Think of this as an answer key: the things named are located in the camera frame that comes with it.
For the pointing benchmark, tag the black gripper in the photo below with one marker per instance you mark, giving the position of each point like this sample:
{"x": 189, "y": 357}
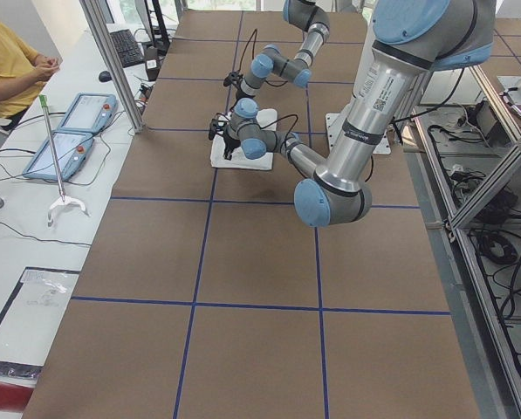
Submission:
{"x": 230, "y": 142}

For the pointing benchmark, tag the white long-sleeve printed shirt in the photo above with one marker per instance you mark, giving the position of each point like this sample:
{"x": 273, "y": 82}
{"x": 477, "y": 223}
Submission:
{"x": 238, "y": 158}

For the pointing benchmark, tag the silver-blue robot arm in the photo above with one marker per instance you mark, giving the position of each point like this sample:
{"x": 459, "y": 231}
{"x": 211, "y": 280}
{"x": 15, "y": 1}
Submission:
{"x": 309, "y": 18}
{"x": 410, "y": 38}

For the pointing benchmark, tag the black keyboard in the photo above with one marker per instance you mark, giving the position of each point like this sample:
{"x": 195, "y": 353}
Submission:
{"x": 127, "y": 48}

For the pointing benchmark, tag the brown paper table cover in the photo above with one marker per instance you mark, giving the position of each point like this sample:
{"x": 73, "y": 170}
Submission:
{"x": 205, "y": 296}

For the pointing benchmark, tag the black computer mouse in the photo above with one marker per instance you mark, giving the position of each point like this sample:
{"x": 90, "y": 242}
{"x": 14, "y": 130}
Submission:
{"x": 104, "y": 76}

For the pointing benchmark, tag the upper blue teach pendant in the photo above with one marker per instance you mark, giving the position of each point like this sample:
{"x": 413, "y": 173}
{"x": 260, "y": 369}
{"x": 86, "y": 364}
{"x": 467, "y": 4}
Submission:
{"x": 89, "y": 113}

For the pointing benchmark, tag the blue teach pendant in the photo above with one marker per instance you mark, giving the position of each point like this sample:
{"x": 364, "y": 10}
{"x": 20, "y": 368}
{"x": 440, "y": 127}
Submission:
{"x": 89, "y": 113}
{"x": 72, "y": 148}

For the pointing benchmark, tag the lower blue teach pendant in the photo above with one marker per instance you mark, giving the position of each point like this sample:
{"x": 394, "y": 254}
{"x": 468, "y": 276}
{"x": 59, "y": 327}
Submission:
{"x": 72, "y": 148}

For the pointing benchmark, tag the person in yellow shirt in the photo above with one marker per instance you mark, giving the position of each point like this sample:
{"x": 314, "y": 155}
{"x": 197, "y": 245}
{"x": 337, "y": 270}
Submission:
{"x": 23, "y": 73}

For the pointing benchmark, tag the clear plastic document sleeve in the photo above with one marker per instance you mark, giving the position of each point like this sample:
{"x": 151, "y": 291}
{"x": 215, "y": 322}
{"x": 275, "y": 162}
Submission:
{"x": 31, "y": 315}

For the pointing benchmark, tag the aluminium frame post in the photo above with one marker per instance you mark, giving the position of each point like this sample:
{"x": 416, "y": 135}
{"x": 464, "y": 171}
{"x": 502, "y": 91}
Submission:
{"x": 97, "y": 24}

